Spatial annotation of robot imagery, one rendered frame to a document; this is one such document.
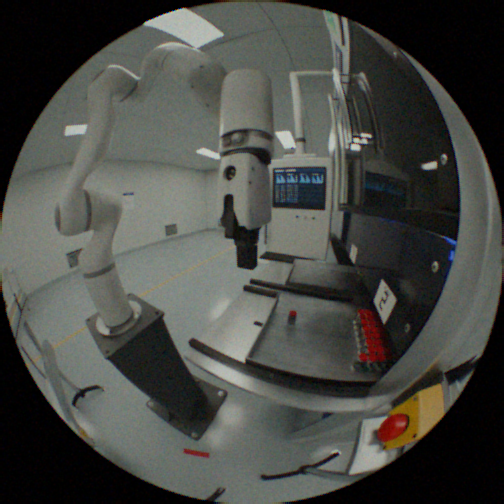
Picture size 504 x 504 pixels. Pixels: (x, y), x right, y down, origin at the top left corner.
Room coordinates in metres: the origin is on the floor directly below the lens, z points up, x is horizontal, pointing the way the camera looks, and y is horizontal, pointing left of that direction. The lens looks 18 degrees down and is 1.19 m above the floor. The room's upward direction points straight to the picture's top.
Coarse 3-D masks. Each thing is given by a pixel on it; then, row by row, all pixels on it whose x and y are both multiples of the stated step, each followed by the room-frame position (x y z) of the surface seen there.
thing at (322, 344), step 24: (288, 312) 0.34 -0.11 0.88; (312, 312) 0.33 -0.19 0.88; (336, 312) 0.31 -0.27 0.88; (264, 336) 0.25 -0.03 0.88; (288, 336) 0.24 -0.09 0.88; (312, 336) 0.23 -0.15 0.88; (336, 336) 0.22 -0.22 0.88; (264, 360) 0.18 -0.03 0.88; (288, 360) 0.17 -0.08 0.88; (312, 360) 0.16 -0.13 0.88; (336, 360) 0.15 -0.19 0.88; (336, 384) 0.09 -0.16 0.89; (360, 384) 0.07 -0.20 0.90
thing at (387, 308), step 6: (384, 282) 0.20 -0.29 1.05; (384, 288) 0.19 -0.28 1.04; (378, 294) 0.21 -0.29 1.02; (384, 294) 0.18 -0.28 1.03; (390, 294) 0.16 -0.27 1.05; (378, 300) 0.20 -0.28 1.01; (390, 300) 0.16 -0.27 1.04; (378, 306) 0.19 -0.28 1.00; (384, 306) 0.17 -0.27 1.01; (390, 306) 0.15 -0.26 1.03; (384, 312) 0.16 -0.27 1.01; (390, 312) 0.14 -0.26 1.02; (384, 318) 0.15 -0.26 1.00
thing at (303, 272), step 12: (300, 264) 0.70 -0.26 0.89; (312, 264) 0.67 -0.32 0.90; (324, 264) 0.64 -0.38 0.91; (336, 264) 0.62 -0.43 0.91; (288, 276) 0.52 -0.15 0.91; (300, 276) 0.57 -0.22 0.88; (312, 276) 0.56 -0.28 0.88; (324, 276) 0.56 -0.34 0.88; (336, 276) 0.55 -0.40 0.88; (348, 276) 0.54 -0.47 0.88; (312, 288) 0.43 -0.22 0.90; (324, 288) 0.42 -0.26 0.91; (336, 288) 0.45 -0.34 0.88; (348, 288) 0.44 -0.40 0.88; (360, 288) 0.43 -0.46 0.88; (360, 300) 0.35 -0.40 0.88
